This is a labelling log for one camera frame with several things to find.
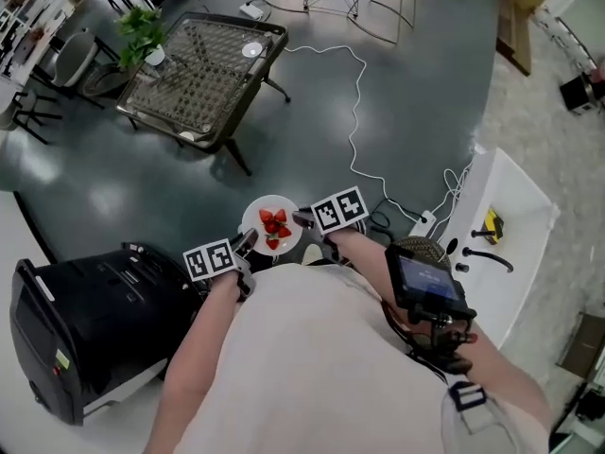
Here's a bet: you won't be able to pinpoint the patterned glass table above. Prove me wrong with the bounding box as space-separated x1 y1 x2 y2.
115 10 292 177

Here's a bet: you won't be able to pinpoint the black faucet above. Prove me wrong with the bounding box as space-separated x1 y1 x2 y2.
461 247 515 274

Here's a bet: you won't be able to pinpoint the green potted plant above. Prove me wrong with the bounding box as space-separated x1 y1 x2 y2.
115 6 167 69

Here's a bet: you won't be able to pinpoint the black machine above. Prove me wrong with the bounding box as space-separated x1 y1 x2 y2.
9 241 212 428

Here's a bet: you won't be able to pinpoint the grey chair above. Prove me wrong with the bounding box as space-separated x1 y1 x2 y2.
31 27 120 98

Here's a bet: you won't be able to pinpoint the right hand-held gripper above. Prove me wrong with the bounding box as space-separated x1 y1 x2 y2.
291 185 371 267

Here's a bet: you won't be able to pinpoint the long white cable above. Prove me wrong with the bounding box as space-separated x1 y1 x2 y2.
282 44 474 236

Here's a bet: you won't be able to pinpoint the person's white shirt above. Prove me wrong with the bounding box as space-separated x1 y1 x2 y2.
173 261 538 454

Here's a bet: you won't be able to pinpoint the person's right forearm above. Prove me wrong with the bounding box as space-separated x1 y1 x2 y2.
325 226 555 437

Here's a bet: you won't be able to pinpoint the black cable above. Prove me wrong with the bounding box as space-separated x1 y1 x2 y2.
368 198 425 245

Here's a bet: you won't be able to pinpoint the brown woven basket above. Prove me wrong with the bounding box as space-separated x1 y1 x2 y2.
391 235 450 267

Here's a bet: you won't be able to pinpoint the yellow black tool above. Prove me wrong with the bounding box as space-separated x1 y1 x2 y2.
471 208 506 247

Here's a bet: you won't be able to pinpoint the white sink counter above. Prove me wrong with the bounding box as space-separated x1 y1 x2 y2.
437 147 562 349

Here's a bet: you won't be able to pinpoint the black chest-mounted screen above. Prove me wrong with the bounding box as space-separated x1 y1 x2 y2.
383 243 469 323

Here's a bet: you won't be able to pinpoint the white plate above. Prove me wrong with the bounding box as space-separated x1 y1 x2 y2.
241 194 304 257

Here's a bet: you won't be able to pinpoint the dark wicker chair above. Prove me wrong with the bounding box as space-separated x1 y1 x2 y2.
80 61 133 111

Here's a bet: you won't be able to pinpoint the black frame stool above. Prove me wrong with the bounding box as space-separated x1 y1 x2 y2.
9 90 63 146

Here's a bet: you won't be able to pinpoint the person's left forearm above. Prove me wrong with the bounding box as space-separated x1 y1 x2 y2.
140 270 243 454

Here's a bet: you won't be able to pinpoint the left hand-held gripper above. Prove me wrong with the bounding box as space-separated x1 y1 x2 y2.
182 228 260 303

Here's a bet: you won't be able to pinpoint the black strap buckle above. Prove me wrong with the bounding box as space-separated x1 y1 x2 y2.
447 380 488 413

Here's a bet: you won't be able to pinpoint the black screen mount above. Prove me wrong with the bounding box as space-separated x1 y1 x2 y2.
385 300 478 376

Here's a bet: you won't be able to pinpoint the wooden boards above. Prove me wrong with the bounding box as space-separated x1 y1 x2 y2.
494 0 555 78

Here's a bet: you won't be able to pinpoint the black box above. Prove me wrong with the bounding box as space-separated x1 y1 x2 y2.
559 74 605 116

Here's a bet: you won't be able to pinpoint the person's white shoe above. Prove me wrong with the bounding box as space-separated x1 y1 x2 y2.
302 243 325 267

